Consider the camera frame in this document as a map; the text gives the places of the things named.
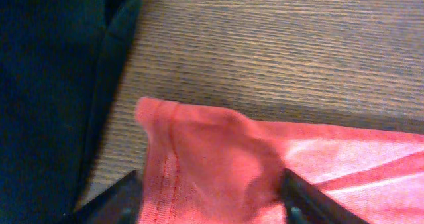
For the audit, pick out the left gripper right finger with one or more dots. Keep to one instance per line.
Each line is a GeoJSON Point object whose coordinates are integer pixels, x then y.
{"type": "Point", "coordinates": [306, 204]}

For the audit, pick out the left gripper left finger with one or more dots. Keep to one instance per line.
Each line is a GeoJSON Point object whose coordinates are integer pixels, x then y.
{"type": "Point", "coordinates": [119, 204]}

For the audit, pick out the orange t-shirt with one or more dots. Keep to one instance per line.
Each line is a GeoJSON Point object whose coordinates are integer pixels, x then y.
{"type": "Point", "coordinates": [215, 165]}

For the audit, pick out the black garment on left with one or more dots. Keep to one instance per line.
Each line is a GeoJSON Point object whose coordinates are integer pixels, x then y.
{"type": "Point", "coordinates": [61, 61]}

